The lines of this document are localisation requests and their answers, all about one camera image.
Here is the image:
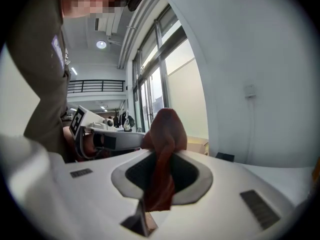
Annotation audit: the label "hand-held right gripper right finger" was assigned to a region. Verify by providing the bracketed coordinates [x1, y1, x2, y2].
[144, 150, 299, 240]

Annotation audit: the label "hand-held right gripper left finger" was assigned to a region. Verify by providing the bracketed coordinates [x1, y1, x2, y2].
[47, 148, 157, 240]

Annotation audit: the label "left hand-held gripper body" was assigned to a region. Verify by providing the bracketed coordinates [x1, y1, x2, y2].
[69, 105, 118, 160]

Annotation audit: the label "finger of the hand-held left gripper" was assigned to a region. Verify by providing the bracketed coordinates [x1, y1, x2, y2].
[99, 130, 147, 151]

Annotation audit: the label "red-brown cloth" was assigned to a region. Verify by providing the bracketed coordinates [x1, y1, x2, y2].
[140, 108, 188, 212]

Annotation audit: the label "person's left hand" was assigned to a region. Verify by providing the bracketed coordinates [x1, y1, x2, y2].
[83, 133, 111, 159]

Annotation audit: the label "coat rack with bags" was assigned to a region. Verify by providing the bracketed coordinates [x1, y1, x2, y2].
[113, 108, 136, 133]

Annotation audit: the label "black railing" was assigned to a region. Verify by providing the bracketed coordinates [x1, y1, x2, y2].
[66, 79, 126, 94]

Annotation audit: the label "small cardboard box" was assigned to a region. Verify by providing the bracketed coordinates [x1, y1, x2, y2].
[186, 135, 210, 156]

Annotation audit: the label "black framed glass doors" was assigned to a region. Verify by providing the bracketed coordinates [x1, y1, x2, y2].
[131, 3, 197, 135]

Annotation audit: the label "person's black shirt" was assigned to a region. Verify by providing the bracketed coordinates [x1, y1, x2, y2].
[7, 0, 74, 163]

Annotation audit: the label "white air conditioner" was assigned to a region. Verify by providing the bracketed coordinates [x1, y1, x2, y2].
[93, 10, 124, 37]

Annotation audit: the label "person's head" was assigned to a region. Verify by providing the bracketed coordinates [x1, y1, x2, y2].
[61, 0, 129, 19]

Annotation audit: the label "white wall socket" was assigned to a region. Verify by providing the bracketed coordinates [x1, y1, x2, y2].
[243, 83, 258, 99]

